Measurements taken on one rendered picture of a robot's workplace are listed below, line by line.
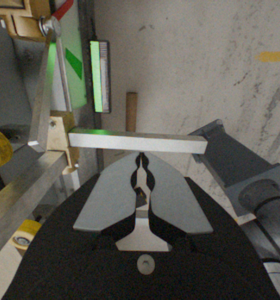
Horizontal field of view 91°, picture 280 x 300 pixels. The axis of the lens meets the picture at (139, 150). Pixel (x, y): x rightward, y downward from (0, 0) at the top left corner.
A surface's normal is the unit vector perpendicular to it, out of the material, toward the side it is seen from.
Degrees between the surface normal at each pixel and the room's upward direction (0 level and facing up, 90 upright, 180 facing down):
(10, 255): 0
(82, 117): 0
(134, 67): 0
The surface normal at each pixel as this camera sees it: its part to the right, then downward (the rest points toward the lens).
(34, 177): 0.07, -0.88
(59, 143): 0.00, 0.47
